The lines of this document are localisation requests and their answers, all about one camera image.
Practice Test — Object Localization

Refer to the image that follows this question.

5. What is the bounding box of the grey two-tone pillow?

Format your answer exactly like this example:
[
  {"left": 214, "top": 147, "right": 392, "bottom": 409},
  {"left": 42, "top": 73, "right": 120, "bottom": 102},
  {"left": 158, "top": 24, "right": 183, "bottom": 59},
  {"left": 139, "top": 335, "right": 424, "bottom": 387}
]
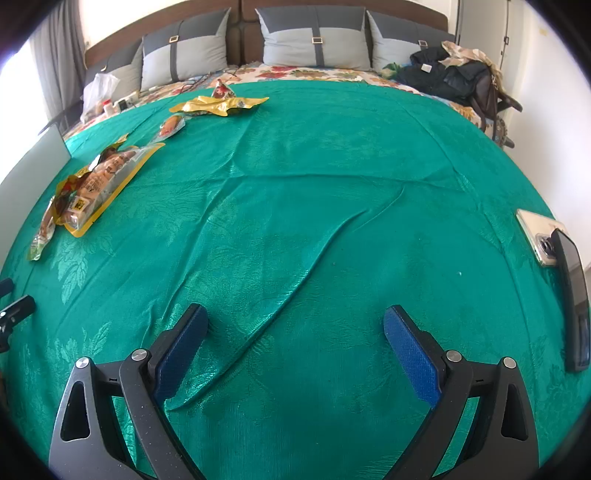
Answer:
[
  {"left": 367, "top": 10, "right": 455, "bottom": 72},
  {"left": 84, "top": 39, "right": 144, "bottom": 100},
  {"left": 141, "top": 7, "right": 232, "bottom": 92},
  {"left": 255, "top": 6, "right": 374, "bottom": 71}
]

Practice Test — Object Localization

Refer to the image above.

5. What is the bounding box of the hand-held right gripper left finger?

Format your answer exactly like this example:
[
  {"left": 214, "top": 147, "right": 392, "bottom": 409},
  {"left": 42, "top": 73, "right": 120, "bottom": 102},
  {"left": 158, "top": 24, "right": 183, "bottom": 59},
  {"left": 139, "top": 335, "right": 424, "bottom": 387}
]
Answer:
[{"left": 48, "top": 303, "right": 209, "bottom": 480}]

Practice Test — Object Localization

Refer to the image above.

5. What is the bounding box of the black clothes pile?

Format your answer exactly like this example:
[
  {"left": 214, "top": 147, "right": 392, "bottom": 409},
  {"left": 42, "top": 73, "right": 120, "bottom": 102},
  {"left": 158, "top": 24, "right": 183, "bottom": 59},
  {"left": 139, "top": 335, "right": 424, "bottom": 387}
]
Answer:
[{"left": 394, "top": 48, "right": 492, "bottom": 100}]

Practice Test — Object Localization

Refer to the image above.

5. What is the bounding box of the clear plastic bag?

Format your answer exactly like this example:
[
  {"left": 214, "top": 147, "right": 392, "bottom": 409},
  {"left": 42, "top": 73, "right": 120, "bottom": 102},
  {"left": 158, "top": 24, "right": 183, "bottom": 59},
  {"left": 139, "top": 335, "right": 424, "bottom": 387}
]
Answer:
[{"left": 81, "top": 72, "right": 120, "bottom": 123}]

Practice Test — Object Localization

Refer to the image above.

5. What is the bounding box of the black chair frame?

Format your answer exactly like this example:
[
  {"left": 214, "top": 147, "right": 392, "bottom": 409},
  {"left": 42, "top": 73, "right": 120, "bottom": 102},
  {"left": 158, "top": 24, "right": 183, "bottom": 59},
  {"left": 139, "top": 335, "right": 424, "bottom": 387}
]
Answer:
[{"left": 39, "top": 104, "right": 84, "bottom": 136}]

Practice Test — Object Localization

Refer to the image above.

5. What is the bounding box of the floral bed sheet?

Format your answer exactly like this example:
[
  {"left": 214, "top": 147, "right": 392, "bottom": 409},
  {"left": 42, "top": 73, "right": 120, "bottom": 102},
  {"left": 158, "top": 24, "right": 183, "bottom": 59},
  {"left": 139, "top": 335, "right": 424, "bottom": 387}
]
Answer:
[{"left": 62, "top": 62, "right": 502, "bottom": 141}]

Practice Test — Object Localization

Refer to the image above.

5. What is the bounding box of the beige smartphone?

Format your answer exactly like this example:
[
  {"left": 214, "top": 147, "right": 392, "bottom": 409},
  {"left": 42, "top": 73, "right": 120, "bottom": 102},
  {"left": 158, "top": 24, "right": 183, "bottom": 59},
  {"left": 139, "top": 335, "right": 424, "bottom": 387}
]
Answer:
[{"left": 516, "top": 209, "right": 568, "bottom": 267}]

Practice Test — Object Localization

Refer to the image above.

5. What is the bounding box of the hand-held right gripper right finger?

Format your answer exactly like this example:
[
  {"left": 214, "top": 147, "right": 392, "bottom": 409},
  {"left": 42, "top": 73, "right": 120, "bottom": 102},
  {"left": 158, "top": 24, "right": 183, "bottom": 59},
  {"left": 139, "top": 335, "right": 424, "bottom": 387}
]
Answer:
[{"left": 384, "top": 305, "right": 540, "bottom": 480}]

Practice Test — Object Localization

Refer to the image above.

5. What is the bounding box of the black cable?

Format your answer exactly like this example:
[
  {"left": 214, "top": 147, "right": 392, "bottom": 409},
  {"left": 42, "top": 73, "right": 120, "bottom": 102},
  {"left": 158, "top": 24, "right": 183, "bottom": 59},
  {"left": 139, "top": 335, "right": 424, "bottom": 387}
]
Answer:
[{"left": 187, "top": 73, "right": 219, "bottom": 91}]

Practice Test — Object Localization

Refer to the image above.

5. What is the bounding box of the beige patterned cloth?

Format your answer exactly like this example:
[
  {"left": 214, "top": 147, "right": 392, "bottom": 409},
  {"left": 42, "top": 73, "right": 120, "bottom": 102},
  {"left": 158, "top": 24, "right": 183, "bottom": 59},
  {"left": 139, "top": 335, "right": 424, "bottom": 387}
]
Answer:
[{"left": 441, "top": 41, "right": 497, "bottom": 75}]

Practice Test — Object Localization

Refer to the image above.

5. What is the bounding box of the yellow-edged sausage pack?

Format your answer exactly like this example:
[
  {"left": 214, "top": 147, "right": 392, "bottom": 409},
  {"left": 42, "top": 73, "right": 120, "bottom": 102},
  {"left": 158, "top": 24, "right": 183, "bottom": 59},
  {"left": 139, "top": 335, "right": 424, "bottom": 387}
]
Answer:
[{"left": 60, "top": 143, "right": 166, "bottom": 238}]

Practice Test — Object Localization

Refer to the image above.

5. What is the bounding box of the long golden snack packet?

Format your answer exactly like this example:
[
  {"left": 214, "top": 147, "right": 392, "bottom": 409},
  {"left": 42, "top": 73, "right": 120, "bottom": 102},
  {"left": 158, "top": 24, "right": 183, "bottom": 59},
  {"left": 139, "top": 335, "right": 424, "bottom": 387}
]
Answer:
[{"left": 169, "top": 95, "right": 270, "bottom": 118}]

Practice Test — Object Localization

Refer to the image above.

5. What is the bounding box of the brown headboard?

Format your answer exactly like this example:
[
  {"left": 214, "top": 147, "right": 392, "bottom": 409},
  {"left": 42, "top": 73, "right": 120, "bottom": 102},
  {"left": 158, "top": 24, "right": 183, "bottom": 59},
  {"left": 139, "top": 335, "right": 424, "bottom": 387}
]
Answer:
[{"left": 84, "top": 0, "right": 450, "bottom": 75}]

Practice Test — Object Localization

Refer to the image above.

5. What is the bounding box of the green-edged braised meat packet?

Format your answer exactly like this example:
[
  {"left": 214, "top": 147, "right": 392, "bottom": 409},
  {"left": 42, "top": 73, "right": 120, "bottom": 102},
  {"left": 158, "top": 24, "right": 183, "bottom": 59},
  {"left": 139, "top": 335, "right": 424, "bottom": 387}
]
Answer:
[{"left": 29, "top": 203, "right": 60, "bottom": 262}]

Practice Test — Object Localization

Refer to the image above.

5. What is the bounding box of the grey laptop lid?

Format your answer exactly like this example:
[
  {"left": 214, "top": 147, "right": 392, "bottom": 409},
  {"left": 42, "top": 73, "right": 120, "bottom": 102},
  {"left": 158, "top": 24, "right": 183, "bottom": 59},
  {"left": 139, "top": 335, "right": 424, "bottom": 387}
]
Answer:
[{"left": 0, "top": 122, "right": 71, "bottom": 199}]

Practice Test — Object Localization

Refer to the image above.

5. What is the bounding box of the black smartphone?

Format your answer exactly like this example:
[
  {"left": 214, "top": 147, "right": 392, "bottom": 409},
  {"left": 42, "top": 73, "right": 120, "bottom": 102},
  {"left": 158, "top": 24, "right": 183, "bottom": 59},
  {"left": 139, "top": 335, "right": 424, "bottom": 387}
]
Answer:
[{"left": 551, "top": 228, "right": 591, "bottom": 374}]

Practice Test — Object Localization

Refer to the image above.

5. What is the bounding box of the grey curtain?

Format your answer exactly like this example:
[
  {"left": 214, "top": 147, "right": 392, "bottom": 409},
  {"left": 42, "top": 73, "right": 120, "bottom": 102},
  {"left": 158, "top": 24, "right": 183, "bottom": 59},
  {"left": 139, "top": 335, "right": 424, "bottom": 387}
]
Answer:
[{"left": 32, "top": 0, "right": 86, "bottom": 125}]

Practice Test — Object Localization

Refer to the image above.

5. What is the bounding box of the green bedspread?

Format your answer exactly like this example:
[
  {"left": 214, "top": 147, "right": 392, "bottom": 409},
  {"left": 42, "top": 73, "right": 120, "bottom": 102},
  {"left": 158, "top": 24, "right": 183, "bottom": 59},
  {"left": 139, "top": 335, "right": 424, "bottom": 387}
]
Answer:
[{"left": 0, "top": 78, "right": 591, "bottom": 480}]

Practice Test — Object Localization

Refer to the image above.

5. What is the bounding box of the clear single sausage packet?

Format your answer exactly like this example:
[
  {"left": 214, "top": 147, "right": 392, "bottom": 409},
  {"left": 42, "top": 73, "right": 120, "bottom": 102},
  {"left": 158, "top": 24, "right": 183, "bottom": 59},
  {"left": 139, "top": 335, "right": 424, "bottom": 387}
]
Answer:
[{"left": 157, "top": 114, "right": 186, "bottom": 141}]

